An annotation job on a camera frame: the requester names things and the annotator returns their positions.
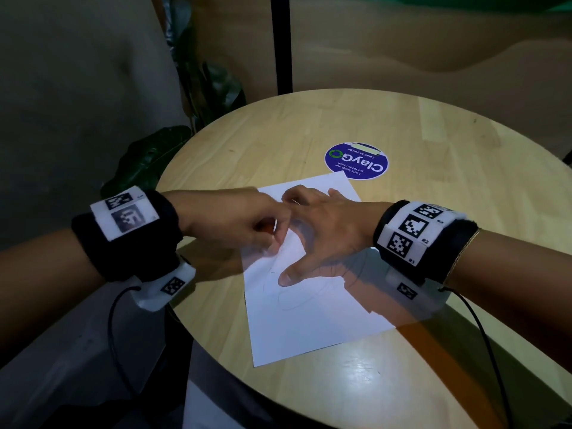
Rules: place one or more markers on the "person's left hand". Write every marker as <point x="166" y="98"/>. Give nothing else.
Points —
<point x="228" y="214"/>

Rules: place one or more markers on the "person's right hand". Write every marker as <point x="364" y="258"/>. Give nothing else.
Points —
<point x="339" y="227"/>

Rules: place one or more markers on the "white eraser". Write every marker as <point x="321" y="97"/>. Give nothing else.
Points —
<point x="273" y="250"/>

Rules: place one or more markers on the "white paper sheet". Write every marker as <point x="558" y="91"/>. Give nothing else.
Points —
<point x="313" y="326"/>

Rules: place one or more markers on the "person's left forearm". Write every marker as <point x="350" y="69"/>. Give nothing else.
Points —
<point x="44" y="290"/>

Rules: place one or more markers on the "person's right forearm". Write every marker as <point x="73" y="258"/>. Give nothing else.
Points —
<point x="523" y="290"/>

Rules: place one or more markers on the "round wooden table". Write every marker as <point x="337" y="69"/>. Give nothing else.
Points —
<point x="424" y="174"/>

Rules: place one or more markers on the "round blue sticker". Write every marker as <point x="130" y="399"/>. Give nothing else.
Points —
<point x="356" y="161"/>

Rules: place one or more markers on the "dark green leafy plant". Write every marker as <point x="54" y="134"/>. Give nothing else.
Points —
<point x="147" y="160"/>

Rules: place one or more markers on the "black left wristband with markers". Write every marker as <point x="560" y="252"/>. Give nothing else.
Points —
<point x="134" y="259"/>

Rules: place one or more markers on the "black wristband with markers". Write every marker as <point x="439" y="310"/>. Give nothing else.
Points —
<point x="134" y="259"/>
<point x="451" y="254"/>

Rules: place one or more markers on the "black right wristband with markers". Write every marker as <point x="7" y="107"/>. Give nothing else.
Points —
<point x="451" y="254"/>

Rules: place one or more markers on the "black vertical pole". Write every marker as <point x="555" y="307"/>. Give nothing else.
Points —
<point x="281" y="44"/>

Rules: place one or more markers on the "wooden panel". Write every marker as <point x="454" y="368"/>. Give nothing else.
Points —
<point x="402" y="49"/>

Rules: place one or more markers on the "black slanted metal bar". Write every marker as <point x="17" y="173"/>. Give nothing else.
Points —
<point x="569" y="157"/>

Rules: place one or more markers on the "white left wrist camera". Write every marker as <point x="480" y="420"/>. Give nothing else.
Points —
<point x="156" y="294"/>

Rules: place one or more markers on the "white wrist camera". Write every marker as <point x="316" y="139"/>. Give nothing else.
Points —
<point x="156" y="294"/>
<point x="424" y="299"/>

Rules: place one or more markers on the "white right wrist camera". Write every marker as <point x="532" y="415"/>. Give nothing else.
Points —
<point x="424" y="299"/>

